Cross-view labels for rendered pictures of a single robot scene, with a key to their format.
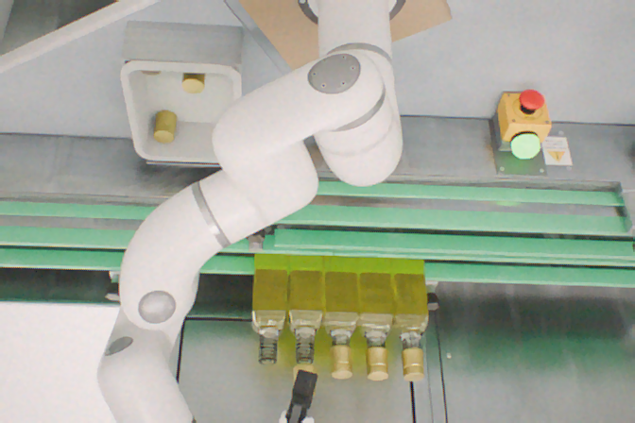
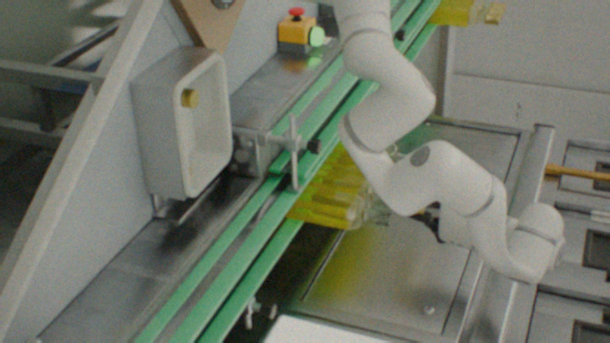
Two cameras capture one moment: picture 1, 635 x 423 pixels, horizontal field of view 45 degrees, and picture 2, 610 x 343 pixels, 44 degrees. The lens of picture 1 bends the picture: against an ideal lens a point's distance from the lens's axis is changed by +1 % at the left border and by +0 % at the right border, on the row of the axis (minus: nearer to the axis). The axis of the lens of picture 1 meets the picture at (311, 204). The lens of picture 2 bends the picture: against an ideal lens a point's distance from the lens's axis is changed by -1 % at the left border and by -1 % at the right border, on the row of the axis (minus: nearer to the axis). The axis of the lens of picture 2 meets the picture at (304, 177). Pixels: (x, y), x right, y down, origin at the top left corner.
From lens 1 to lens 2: 1.22 m
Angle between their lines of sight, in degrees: 49
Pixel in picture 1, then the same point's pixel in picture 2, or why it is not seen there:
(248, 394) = (387, 279)
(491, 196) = (335, 69)
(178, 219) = (379, 42)
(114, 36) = (123, 105)
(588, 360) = (418, 143)
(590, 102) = not seen: hidden behind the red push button
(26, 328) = not seen: outside the picture
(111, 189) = (192, 245)
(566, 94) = not seen: hidden behind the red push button
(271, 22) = (201, 20)
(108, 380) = (449, 159)
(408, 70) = (244, 34)
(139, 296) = (422, 81)
